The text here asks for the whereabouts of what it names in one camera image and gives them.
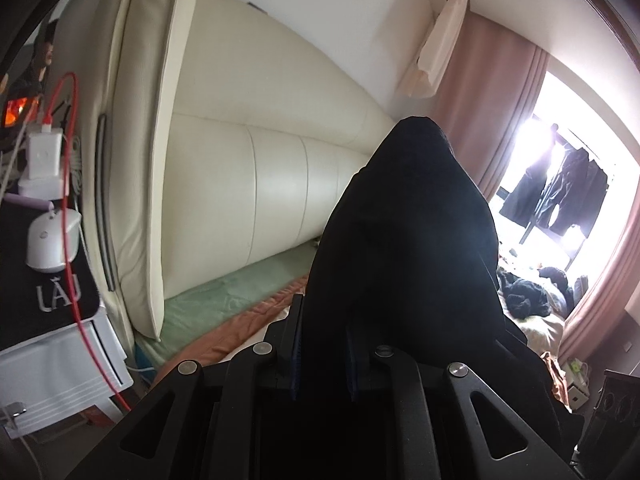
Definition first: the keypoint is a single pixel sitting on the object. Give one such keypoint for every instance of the black desk mat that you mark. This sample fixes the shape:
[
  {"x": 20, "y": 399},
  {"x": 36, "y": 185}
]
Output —
[{"x": 30, "y": 305}]

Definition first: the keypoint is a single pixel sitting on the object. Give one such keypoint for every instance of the white computer mouse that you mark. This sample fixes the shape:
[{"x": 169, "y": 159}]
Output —
[{"x": 50, "y": 240}]

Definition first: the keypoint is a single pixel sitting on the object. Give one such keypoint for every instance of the black garment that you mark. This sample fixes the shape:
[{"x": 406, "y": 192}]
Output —
[{"x": 410, "y": 235}]

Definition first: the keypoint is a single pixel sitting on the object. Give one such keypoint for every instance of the white nightstand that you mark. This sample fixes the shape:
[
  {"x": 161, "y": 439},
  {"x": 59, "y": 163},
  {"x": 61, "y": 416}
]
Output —
[{"x": 55, "y": 375}]

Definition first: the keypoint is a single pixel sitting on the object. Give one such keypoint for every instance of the hanging dark clothes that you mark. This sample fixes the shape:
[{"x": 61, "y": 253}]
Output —
[{"x": 560, "y": 190}]

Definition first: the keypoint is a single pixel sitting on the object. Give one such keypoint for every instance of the green bed sheet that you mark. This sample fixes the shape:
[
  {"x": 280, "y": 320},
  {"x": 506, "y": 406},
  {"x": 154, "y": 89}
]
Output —
[{"x": 220, "y": 292}]

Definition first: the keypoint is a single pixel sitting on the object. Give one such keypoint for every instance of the pile of dark clothes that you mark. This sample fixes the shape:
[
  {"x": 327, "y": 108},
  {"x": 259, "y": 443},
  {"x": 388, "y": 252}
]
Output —
[{"x": 522, "y": 297}]

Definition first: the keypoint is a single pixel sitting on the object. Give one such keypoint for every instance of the white charger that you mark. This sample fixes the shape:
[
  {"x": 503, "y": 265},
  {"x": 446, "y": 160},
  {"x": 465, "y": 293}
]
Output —
[{"x": 46, "y": 152}]

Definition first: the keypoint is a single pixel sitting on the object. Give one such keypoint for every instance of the dark speaker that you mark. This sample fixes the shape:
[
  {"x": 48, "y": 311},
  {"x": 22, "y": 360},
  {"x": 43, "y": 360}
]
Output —
[{"x": 617, "y": 415}]

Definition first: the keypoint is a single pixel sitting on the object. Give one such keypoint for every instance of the window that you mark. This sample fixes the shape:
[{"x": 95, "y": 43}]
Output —
[{"x": 590, "y": 125}]

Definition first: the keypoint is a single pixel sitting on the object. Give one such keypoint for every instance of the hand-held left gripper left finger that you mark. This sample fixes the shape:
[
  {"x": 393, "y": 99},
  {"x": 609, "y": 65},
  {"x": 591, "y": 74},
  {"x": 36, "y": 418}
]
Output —
[{"x": 296, "y": 350}]

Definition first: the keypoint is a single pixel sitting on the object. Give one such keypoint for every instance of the pink curtain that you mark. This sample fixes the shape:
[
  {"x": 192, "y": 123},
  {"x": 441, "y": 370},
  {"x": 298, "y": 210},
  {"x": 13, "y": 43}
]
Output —
[
  {"x": 600, "y": 290},
  {"x": 490, "y": 90}
]

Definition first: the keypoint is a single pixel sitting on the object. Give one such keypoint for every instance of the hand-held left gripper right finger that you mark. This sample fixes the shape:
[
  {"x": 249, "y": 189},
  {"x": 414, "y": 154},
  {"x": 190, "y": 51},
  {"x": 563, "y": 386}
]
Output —
[{"x": 355, "y": 365}]

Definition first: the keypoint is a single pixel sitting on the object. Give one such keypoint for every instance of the cream padded headboard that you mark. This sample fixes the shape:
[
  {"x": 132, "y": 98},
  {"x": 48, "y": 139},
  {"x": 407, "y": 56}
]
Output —
[{"x": 240, "y": 150}]

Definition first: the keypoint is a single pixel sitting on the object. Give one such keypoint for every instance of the beige blanket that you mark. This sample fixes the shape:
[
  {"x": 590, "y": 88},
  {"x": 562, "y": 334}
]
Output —
[{"x": 540, "y": 330}]

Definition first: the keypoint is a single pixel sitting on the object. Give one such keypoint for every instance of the beige air conditioner cover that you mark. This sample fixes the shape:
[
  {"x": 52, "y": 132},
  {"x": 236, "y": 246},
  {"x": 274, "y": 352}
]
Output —
[{"x": 440, "y": 45}]

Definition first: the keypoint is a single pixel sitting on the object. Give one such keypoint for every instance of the white storage box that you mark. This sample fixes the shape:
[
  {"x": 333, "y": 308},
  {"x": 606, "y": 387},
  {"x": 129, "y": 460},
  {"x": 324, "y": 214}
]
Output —
[{"x": 577, "y": 385}]

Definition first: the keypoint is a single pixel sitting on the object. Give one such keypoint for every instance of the orange blanket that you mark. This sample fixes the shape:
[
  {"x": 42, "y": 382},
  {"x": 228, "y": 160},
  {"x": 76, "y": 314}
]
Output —
[{"x": 220, "y": 332}]

